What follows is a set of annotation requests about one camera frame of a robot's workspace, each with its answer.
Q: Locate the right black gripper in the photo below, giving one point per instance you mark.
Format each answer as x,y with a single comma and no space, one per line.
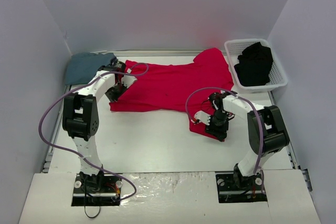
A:
217,132

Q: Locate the aluminium table frame rail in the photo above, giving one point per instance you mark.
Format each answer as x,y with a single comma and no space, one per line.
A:
151,52

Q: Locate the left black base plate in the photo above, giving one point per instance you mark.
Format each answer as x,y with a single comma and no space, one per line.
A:
96,191

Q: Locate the red t shirt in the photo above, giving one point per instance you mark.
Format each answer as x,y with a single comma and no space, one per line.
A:
178,88

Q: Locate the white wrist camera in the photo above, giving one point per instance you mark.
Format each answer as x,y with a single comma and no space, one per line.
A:
128,80
201,117

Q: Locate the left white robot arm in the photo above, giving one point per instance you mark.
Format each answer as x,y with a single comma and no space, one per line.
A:
81,117

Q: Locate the black t shirt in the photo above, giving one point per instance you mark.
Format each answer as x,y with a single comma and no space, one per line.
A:
254,65

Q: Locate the white perforated plastic basket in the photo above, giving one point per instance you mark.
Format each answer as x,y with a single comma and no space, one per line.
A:
277,75

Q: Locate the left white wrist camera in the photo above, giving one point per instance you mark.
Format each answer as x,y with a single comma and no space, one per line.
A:
128,80

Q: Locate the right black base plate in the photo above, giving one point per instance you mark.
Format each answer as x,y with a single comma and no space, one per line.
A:
230,193

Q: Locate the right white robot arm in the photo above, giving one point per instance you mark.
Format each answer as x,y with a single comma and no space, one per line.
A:
267,133

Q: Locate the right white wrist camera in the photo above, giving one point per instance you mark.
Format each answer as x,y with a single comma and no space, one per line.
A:
201,117

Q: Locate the grey folded t shirt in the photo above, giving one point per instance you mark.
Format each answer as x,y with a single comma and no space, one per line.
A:
82,67

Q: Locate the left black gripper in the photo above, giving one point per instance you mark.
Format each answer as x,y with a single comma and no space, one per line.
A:
113,94

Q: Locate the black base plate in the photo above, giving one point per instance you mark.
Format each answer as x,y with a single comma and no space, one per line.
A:
96,191
230,193

